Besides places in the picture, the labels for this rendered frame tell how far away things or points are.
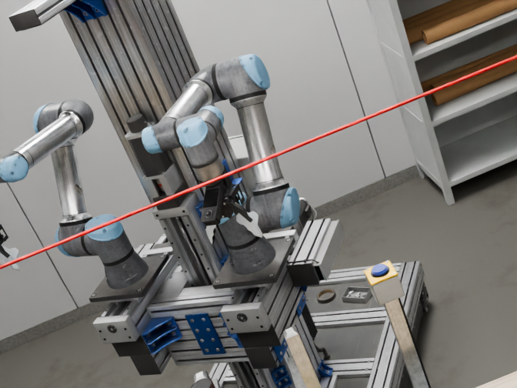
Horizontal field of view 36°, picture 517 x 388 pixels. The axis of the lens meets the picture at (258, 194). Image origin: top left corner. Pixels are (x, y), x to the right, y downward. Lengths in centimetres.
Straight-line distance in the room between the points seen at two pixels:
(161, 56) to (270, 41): 195
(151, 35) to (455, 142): 277
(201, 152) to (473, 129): 316
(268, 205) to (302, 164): 230
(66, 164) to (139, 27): 60
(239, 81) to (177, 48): 32
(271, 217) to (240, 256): 18
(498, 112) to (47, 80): 260
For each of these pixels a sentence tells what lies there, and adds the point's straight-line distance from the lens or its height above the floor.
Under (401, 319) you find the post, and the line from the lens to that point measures 207.
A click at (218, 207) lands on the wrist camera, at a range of 203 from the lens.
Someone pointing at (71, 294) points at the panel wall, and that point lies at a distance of 493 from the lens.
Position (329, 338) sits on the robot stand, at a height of 21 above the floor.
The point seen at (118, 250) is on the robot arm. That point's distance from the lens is 276.
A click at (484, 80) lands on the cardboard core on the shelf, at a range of 458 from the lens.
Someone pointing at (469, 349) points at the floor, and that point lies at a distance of 360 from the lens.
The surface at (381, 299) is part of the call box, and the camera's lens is 200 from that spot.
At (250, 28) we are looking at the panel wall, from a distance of 444.
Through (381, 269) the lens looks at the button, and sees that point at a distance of 198.
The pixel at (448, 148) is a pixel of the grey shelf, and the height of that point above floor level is 13.
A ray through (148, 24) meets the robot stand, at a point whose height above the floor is 182.
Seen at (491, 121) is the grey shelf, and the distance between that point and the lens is 503.
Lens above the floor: 231
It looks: 25 degrees down
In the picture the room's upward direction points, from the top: 22 degrees counter-clockwise
